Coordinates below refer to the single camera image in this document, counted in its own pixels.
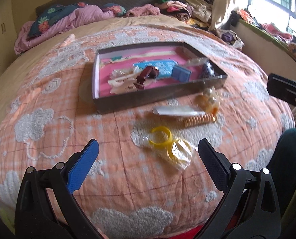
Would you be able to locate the pink fuzzy cloth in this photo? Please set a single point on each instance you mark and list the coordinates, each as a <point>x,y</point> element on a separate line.
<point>143,11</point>

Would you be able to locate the orange cloud pattern blanket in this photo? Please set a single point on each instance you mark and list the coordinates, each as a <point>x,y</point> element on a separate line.
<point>113,179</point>

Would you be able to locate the cream curtain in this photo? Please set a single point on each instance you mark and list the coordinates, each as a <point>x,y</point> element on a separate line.
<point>227,2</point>

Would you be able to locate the small blue box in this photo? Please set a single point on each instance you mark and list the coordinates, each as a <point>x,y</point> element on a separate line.
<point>181,73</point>

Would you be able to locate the orange hair accessories in bag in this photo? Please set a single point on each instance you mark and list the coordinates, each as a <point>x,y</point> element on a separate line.
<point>210,99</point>

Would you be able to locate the clear flat plastic packet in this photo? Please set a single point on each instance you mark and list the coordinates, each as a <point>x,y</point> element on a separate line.
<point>175,111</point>

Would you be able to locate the fabric basket of clothes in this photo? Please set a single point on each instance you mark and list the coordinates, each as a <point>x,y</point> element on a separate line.
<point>230,37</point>

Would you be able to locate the window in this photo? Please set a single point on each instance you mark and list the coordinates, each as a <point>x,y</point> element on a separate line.
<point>269,10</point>

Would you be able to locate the tan bedsheet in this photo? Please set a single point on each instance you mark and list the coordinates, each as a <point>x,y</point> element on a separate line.
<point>143,21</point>

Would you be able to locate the pink quilt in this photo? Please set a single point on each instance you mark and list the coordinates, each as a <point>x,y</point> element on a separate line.
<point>83,17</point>

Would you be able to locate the white hair clip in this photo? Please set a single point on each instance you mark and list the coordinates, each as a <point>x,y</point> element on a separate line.
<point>120,83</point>

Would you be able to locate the dark floral pillow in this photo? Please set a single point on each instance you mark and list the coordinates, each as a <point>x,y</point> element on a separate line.
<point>113,8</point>
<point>48,17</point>

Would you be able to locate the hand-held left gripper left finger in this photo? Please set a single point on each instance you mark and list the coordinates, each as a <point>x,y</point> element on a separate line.
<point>82,169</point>

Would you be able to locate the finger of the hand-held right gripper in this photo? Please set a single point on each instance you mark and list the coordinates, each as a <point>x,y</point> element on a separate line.
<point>287,92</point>

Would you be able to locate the person's right leg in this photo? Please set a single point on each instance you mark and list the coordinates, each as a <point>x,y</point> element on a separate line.
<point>284,151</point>

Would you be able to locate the dark beaded jewelry bag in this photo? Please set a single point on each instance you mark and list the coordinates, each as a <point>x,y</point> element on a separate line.
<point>207,69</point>

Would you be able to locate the green chair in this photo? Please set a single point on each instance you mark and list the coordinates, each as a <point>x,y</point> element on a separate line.
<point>294,199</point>

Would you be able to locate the green window seat mat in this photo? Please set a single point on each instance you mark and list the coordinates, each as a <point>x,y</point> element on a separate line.
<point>259,31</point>

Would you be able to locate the dark shallow cardboard box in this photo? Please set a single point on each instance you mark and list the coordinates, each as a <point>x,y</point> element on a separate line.
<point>150,97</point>

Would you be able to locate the clothes on window seat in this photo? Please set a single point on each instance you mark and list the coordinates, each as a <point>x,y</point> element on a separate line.
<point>274,27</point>

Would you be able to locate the pile of clothes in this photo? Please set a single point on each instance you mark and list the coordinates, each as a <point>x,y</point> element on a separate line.
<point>182,7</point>

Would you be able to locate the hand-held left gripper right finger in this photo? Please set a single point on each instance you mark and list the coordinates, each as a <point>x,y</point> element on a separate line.
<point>213,166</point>

